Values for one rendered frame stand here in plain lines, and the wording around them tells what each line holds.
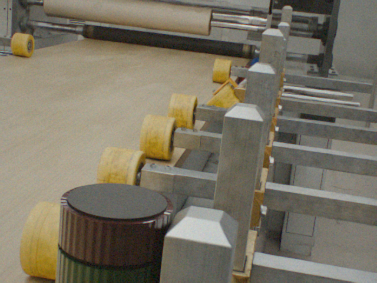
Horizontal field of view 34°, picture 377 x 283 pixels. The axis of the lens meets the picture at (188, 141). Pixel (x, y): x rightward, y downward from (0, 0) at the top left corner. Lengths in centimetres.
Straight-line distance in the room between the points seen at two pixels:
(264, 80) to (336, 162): 36
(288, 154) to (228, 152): 56
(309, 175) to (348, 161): 185
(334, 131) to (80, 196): 106
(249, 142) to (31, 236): 25
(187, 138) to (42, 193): 31
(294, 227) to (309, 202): 218
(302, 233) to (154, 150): 200
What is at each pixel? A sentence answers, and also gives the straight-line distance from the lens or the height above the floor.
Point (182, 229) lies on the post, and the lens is 32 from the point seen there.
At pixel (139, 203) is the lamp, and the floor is 111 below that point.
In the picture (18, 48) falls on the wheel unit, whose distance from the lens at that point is 228.
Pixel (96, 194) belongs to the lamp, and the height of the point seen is 111.
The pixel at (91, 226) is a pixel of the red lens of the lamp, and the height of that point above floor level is 111.
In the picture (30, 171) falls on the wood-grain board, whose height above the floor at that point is 90.
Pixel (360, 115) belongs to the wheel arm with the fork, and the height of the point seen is 95.
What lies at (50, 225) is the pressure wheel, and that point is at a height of 97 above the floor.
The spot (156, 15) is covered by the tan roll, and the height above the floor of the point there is 105.
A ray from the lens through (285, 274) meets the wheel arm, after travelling 64.
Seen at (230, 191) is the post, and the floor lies 105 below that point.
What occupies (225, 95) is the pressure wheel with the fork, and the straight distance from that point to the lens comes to 159.
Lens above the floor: 123
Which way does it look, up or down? 15 degrees down
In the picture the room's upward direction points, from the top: 6 degrees clockwise
